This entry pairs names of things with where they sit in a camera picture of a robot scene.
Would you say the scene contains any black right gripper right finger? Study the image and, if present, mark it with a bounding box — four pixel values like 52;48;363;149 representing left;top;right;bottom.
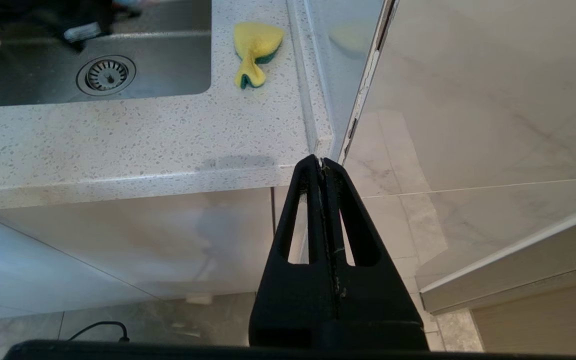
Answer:
321;158;430;351

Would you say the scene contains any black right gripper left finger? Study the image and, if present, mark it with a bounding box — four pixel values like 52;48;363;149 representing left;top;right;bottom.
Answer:
249;154;338;351

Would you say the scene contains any chrome gooseneck faucet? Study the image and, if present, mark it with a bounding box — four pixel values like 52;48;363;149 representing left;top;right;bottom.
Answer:
63;22;103;43

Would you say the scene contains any yellow fish-shaped sponge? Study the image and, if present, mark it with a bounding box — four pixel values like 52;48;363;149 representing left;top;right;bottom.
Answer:
233;21;286;90

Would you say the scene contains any stainless steel sink basin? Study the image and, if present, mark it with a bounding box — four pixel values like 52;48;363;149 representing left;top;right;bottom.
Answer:
0;0;213;109

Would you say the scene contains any light wooden cabinet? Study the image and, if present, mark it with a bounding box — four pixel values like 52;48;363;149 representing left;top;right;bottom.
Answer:
419;200;576;360

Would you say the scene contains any round metal drain strainer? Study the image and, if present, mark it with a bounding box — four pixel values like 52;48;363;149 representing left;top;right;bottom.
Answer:
76;55;137;97

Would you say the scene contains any black cable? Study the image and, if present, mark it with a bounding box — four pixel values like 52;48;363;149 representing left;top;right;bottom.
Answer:
65;321;130;344

